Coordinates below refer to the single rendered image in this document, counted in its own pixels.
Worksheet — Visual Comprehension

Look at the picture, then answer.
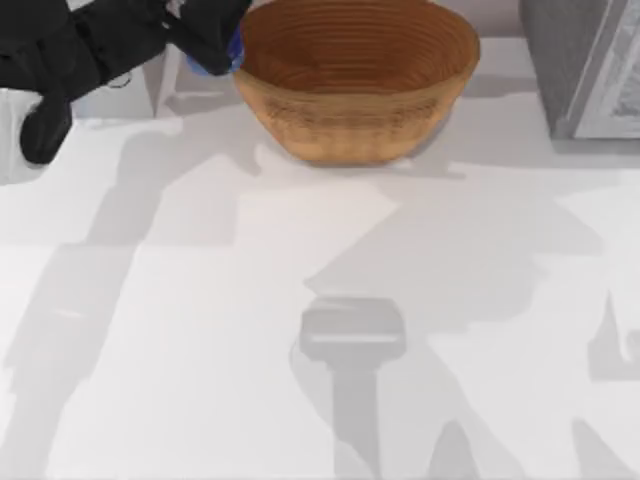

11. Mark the brown woven basket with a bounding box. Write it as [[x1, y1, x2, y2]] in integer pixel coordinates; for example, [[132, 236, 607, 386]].
[[232, 0, 482, 167]]

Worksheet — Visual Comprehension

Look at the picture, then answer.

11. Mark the pale grey cabinet door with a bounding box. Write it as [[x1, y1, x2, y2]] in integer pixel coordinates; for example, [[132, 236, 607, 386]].
[[563, 0, 640, 140]]

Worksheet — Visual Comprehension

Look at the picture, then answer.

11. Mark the grey cabinet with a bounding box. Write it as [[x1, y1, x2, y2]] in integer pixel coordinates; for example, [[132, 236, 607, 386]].
[[518, 0, 640, 142]]

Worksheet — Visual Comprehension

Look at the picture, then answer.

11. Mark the white sink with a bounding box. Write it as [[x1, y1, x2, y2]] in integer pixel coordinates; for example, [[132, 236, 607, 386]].
[[71, 48, 177, 120]]

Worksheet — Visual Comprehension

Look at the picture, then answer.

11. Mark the small blue object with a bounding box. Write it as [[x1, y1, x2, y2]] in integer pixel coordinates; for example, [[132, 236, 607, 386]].
[[185, 23, 245, 77]]

